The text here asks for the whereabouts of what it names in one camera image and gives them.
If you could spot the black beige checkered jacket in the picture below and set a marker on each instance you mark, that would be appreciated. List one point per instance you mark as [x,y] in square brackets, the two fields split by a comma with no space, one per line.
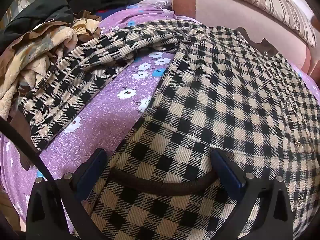
[217,92]

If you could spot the black clothes pile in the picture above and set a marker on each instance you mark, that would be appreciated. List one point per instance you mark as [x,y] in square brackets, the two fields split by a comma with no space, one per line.
[41,11]

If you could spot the pink padded headboard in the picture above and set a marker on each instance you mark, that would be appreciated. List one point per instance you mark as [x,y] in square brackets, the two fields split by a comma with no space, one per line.
[258,24]

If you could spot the blue red garment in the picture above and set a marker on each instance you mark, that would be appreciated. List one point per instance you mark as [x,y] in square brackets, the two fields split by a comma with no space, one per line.
[108,12]

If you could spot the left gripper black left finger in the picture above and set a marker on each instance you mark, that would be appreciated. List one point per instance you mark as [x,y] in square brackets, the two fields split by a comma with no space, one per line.
[55,210]

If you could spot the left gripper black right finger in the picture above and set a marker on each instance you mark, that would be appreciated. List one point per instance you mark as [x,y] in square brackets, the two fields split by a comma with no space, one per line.
[274,219]

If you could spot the purple floral bed sheet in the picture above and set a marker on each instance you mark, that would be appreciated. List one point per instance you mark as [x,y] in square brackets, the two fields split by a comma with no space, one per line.
[103,123]

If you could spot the beige brown fleece blanket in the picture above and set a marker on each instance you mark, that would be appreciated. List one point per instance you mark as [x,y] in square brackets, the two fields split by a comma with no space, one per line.
[27,59]

